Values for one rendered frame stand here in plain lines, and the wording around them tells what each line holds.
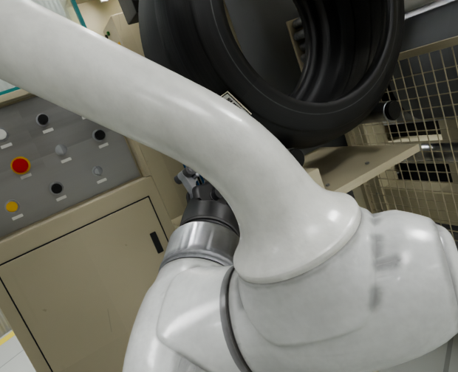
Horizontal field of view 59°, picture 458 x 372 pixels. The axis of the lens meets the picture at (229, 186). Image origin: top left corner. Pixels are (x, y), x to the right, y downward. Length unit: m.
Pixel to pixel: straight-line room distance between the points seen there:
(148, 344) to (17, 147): 1.04
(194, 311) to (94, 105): 0.18
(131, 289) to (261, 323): 1.09
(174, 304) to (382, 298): 0.17
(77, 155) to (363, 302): 1.15
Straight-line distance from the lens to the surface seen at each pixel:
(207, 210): 0.46
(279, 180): 0.26
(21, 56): 0.31
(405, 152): 1.00
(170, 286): 0.38
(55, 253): 1.31
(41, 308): 1.35
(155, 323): 0.37
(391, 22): 0.97
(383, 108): 0.97
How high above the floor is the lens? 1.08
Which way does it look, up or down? 13 degrees down
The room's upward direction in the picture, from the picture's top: 21 degrees counter-clockwise
